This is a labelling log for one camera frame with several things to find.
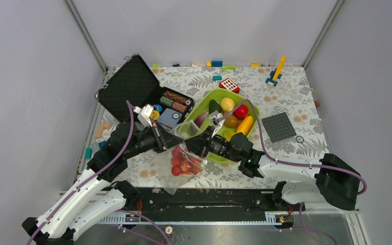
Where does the grey lego baseplate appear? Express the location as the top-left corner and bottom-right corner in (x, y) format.
(261, 112), (297, 143)

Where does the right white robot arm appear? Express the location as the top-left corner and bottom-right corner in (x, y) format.
(184, 130), (364, 211)

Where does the yellow blue block tower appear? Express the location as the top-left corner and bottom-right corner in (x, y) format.
(265, 56), (286, 87)

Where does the teal small block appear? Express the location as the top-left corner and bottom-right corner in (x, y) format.
(212, 75), (222, 81)

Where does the yellow toy lemon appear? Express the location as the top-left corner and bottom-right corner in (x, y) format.
(219, 97), (235, 112)

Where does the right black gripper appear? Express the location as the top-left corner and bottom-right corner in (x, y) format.
(182, 125), (241, 163)

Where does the dark green toy avocado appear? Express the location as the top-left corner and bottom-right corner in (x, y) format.
(208, 100), (222, 114)

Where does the blue lego brick back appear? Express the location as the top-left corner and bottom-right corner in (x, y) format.
(210, 60), (223, 67)

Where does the teal block left edge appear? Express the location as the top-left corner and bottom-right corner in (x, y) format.
(84, 148), (93, 159)

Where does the brown toy fruit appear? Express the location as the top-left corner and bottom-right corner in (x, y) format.
(224, 114), (239, 128)

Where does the orange toy mango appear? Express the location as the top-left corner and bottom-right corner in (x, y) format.
(236, 115), (254, 136)

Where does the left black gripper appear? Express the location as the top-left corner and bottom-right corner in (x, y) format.
(125, 120), (185, 159)

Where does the purple toy eggplant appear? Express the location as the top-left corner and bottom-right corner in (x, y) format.
(194, 112), (209, 128)

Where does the red white toy block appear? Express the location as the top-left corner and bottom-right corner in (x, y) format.
(219, 78), (240, 94)

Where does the yellow green toy fruit slice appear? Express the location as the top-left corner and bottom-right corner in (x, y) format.
(223, 130), (236, 141)

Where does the peach wooden block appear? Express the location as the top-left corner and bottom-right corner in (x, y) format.
(94, 122), (112, 138)

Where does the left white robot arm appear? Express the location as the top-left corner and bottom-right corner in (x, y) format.
(22, 122), (182, 244)

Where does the blue playing card deck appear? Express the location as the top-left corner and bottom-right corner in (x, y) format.
(157, 108), (182, 129)

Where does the red toy apple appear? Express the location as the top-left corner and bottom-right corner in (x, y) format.
(233, 105), (249, 120)

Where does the clear zip top bag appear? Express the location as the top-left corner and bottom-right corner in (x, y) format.
(156, 121), (207, 195)

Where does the green arch block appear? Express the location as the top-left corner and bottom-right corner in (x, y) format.
(222, 65), (236, 72)

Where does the red lychee bunch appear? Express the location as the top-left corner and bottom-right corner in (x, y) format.
(170, 145), (203, 177)

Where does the black poker chip case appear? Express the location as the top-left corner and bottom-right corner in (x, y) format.
(95, 54), (195, 124)

